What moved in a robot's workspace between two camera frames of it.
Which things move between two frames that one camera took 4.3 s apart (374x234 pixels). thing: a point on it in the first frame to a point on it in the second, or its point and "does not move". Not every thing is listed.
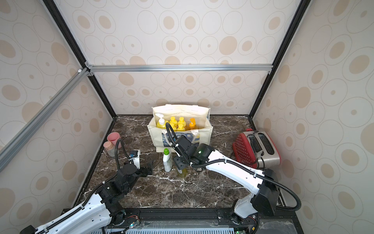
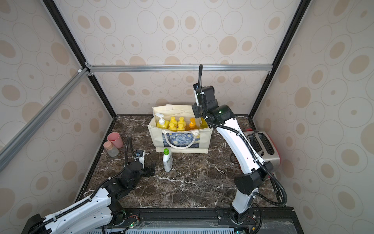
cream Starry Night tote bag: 160,138 does not move
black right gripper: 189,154 to 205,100
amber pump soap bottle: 192,125 does not move
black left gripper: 146,172 does not move
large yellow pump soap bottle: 161,123 does not move
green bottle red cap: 184,172 to 204,124
